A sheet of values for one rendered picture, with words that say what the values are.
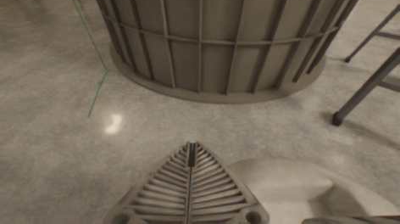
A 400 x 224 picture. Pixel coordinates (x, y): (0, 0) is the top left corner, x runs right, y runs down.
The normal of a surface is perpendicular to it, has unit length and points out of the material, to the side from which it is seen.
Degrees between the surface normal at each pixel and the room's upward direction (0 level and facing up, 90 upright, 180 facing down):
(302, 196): 68
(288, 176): 0
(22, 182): 0
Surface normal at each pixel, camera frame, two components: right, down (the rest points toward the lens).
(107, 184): 0.02, -0.71
